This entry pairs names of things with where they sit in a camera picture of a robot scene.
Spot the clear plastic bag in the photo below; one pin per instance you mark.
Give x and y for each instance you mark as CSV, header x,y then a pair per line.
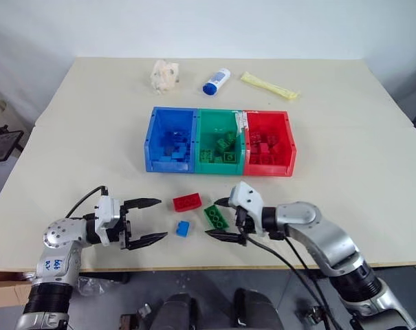
x,y
90,286

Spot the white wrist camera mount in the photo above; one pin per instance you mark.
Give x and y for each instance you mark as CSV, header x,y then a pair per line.
x,y
106,214
245,194

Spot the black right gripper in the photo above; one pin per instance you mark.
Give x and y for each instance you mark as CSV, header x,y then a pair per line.
x,y
246,223

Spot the dark rounded shape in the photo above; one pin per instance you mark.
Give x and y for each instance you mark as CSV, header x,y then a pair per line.
x,y
176,311
259,309

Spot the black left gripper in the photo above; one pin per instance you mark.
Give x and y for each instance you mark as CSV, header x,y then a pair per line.
x,y
125,227

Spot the long red building block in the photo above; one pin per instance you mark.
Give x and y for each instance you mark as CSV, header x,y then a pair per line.
x,y
186,202

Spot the crumpled white plastic wrap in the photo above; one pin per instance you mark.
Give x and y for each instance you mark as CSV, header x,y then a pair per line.
x,y
164,77

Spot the green plastic bin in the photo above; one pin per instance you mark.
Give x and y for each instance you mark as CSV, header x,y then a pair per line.
x,y
207,130

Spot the white tape label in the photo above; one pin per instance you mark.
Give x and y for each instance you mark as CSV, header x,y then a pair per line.
x,y
241,122

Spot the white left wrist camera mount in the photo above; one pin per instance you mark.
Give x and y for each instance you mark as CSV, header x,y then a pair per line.
x,y
106,214

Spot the red plastic bin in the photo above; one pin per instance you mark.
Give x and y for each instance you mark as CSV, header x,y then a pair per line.
x,y
283,137

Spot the long green building block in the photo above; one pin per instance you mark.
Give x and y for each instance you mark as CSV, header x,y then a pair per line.
x,y
216,217

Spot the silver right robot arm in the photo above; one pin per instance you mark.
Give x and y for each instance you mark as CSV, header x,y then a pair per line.
x,y
304,214

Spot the blue plastic bin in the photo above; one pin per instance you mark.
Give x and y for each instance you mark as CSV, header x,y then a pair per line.
x,y
159,144

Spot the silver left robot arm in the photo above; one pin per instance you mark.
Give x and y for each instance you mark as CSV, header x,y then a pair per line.
x,y
60,237

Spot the white bottle with blue cap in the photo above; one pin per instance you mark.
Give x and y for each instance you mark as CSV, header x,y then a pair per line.
x,y
216,80

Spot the brown cardboard box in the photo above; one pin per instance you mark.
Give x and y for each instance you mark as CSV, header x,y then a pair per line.
x,y
5,288

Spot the black metal stand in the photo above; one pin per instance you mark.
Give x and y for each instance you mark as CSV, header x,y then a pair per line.
x,y
1,144

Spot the small blue building block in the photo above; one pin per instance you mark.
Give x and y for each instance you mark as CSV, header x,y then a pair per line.
x,y
183,229

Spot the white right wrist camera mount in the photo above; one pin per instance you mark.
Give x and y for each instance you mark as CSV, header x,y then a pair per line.
x,y
245,194

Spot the yellow plastic packet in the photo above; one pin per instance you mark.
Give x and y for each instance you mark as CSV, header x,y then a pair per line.
x,y
269,86

